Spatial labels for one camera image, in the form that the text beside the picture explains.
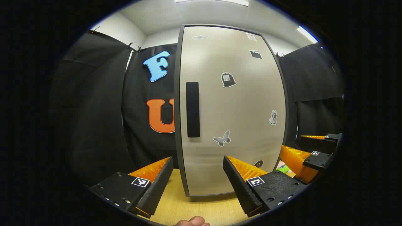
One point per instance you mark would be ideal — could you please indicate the small ceiling light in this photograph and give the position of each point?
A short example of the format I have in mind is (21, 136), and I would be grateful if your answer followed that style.
(307, 34)

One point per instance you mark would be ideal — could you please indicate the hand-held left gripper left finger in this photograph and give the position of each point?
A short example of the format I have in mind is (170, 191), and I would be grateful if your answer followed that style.
(157, 185)

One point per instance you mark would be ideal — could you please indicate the black backdrop cloth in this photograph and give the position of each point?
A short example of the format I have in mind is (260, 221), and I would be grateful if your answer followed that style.
(94, 110)

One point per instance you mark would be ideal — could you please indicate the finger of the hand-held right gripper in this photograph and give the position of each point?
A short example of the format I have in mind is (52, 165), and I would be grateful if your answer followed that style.
(317, 145)
(293, 160)

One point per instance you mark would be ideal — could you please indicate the long ceiling light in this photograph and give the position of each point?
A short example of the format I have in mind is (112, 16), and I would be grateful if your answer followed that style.
(213, 2)

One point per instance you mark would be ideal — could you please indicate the beige cabinet door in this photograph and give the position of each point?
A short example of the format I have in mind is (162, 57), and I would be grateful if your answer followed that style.
(238, 110)

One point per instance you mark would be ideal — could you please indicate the green plush toy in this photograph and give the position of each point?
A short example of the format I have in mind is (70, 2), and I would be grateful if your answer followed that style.
(283, 169)

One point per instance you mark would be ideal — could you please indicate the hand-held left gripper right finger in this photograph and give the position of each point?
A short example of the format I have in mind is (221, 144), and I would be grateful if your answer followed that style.
(240, 188)

